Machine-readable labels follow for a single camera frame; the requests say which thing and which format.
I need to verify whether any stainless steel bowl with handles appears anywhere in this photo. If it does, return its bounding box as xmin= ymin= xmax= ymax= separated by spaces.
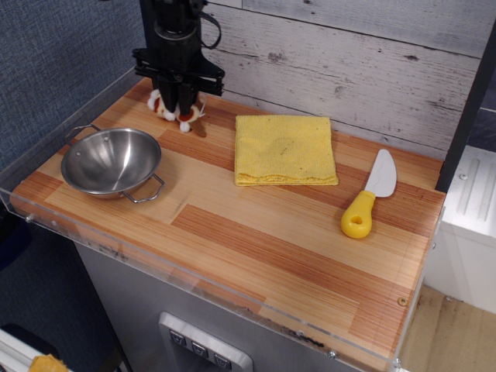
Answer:
xmin=60 ymin=123 xmax=165 ymax=204

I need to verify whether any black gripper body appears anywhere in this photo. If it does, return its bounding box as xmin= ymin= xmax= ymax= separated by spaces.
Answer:
xmin=133 ymin=21 xmax=225 ymax=95

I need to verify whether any folded yellow cloth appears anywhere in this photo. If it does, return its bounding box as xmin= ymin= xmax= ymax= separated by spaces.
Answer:
xmin=234 ymin=115 xmax=339 ymax=186

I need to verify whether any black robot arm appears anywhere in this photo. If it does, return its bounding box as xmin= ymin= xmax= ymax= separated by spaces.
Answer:
xmin=133 ymin=1 xmax=225 ymax=115

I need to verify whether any black vertical post right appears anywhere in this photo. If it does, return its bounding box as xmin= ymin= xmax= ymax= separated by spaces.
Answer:
xmin=436 ymin=1 xmax=495 ymax=192

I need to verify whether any black vertical post left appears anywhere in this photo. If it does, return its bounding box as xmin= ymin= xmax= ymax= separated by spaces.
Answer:
xmin=139 ymin=0 xmax=160 ymax=84

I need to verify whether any white side shelf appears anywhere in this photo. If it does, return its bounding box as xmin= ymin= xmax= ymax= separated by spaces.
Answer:
xmin=424 ymin=146 xmax=495 ymax=313

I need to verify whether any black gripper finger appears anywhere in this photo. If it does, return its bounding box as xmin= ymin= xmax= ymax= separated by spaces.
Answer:
xmin=178 ymin=83 xmax=198 ymax=112
xmin=157 ymin=75 xmax=181 ymax=111

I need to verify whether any silver button control panel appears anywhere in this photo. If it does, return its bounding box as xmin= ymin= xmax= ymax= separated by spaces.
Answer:
xmin=158 ymin=312 xmax=254 ymax=371

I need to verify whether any silver toy kitchen cabinet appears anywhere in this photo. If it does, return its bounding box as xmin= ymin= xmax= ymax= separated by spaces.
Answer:
xmin=76 ymin=244 xmax=352 ymax=371

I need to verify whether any white and brown plush toy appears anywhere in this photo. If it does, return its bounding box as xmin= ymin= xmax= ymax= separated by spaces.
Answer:
xmin=146 ymin=88 xmax=208 ymax=138

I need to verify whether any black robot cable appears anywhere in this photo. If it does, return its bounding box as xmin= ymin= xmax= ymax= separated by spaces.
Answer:
xmin=199 ymin=11 xmax=222 ymax=50

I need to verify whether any black vertical post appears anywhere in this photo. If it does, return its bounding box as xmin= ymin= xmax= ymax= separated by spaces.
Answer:
xmin=139 ymin=0 xmax=160 ymax=84
xmin=436 ymin=1 xmax=495 ymax=192

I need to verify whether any yellow handled white knife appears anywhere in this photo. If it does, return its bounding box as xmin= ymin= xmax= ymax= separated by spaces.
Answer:
xmin=341 ymin=149 xmax=397 ymax=239

